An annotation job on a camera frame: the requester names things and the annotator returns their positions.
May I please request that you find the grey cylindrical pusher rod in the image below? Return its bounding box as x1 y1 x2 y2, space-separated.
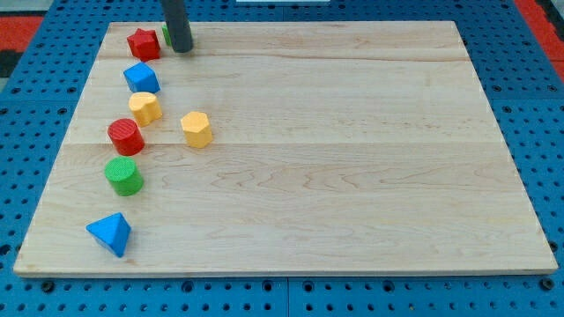
160 0 193 53

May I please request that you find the green star block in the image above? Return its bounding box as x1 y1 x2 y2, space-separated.
161 24 172 47

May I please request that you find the red star block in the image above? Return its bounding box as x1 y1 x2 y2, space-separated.
127 28 160 62

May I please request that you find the blue cube block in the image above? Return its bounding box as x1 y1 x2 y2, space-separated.
123 63 160 93

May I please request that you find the yellow heart block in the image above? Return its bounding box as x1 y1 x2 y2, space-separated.
128 92 162 127

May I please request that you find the yellow hexagon block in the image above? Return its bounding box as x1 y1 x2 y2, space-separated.
181 111 213 148

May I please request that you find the red cylinder block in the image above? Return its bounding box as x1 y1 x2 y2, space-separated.
108 118 145 156

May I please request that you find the green cylinder block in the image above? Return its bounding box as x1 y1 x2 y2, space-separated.
104 157 144 196

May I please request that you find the light wooden board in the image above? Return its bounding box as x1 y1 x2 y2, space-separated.
13 21 558 278

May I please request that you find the blue triangle block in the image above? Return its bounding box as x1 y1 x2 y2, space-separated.
85 212 131 257

